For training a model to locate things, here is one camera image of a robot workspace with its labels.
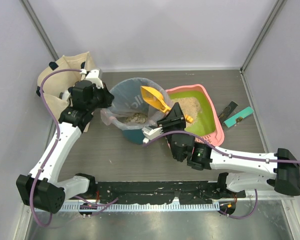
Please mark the beige canvas tote bag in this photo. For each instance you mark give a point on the beige canvas tote bag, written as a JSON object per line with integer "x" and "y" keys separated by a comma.
{"x": 56, "y": 87}

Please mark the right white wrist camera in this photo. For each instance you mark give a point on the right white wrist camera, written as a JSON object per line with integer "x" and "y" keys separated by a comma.
{"x": 150, "y": 133}

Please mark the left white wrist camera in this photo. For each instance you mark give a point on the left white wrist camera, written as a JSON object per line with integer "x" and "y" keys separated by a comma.
{"x": 94, "y": 76}

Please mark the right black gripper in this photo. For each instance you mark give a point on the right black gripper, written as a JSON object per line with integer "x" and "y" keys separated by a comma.
{"x": 172, "y": 121}

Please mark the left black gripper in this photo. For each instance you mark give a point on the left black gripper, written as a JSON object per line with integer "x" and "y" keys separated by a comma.
{"x": 103, "y": 94}

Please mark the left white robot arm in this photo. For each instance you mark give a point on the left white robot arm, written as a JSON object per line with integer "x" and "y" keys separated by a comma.
{"x": 72, "y": 122}

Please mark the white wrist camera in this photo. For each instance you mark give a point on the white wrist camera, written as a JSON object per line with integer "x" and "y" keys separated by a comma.
{"x": 94, "y": 76}
{"x": 150, "y": 133}

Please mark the teal trash bin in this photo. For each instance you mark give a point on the teal trash bin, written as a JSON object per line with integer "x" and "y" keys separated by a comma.
{"x": 132, "y": 125}

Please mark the pink litter box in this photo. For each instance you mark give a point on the pink litter box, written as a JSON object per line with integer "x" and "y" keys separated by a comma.
{"x": 207, "y": 124}

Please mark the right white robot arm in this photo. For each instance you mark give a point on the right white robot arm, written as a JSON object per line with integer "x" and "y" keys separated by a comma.
{"x": 278, "y": 170}

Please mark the translucent plastic bin liner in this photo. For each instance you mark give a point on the translucent plastic bin liner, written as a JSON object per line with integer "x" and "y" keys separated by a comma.
{"x": 130, "y": 105}

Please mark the aluminium frame rail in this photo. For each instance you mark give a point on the aluminium frame rail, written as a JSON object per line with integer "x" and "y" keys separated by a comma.
{"x": 48, "y": 195}

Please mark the white slotted cable duct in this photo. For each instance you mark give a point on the white slotted cable duct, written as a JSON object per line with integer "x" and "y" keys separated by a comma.
{"x": 175, "y": 206}

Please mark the beige cat litter pile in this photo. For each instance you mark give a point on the beige cat litter pile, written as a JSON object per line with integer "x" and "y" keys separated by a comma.
{"x": 190, "y": 106}

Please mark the teal handled scraper tool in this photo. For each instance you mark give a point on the teal handled scraper tool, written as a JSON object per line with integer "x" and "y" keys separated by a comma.
{"x": 229, "y": 118}

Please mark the black metal base plate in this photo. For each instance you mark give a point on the black metal base plate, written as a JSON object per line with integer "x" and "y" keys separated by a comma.
{"x": 160, "y": 192}

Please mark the orange litter scoop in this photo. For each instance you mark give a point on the orange litter scoop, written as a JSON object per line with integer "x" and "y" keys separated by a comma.
{"x": 155, "y": 99}

